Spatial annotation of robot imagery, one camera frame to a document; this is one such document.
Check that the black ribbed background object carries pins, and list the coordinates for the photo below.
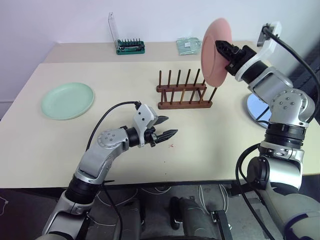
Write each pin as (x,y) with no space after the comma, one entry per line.
(310,72)

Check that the dark rounded grey shape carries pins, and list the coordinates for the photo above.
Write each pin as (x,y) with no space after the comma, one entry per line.
(191,217)

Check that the wooden dish rack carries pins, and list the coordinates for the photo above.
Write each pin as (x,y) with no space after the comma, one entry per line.
(185,105)

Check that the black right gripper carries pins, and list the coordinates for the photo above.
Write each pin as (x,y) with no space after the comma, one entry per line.
(241,57)

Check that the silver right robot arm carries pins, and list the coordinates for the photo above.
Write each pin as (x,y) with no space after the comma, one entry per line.
(290,102)

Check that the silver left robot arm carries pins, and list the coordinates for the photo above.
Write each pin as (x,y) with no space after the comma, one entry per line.
(100,155)

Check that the pink plate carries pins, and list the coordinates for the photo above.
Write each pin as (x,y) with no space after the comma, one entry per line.
(212,66)

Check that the clear plastic case lid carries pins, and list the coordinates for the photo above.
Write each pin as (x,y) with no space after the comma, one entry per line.
(113,27)

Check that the clear plastic packet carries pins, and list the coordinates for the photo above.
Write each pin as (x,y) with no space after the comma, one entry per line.
(188,46)

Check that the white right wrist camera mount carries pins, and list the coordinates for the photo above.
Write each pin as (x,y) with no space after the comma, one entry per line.
(271,42)

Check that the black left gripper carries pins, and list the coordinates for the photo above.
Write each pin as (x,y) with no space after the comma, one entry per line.
(152,137)

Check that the blue plate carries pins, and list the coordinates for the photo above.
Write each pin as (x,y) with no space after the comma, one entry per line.
(255,105)

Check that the green screwdriver bit set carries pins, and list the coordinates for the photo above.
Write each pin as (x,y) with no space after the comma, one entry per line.
(130,47)

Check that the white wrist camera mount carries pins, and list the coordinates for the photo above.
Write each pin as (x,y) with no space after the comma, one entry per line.
(271,42)
(143,116)

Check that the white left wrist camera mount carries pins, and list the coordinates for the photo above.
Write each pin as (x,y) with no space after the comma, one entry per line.
(143,116)

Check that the black metal bracket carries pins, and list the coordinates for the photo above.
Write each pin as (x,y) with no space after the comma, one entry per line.
(221,222)

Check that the green plate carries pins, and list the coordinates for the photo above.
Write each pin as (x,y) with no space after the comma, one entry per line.
(67,100)

